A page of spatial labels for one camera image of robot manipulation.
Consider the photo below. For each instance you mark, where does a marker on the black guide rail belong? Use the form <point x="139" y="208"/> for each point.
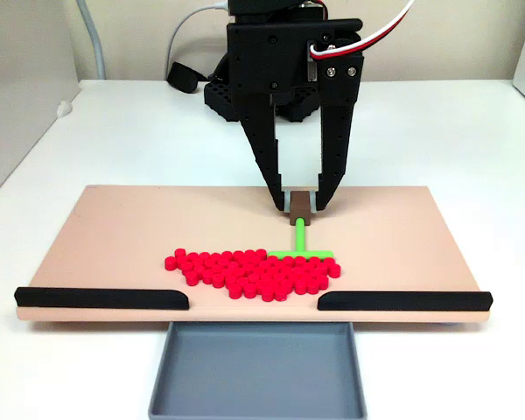
<point x="402" y="301"/>
<point x="100" y="298"/>

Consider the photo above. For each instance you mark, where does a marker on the beige flat board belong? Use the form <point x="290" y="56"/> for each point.
<point x="114" y="227"/>

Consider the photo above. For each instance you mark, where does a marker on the green T-shaped pusher tool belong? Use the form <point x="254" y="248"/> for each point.
<point x="299" y="236"/>

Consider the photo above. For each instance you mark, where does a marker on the small white plastic clip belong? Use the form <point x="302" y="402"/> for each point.
<point x="64" y="108"/>

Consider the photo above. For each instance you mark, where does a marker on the grey plastic tray container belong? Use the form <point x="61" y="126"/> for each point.
<point x="258" y="372"/>

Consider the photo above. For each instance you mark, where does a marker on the pile of red granules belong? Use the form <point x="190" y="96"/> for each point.
<point x="245" y="275"/>

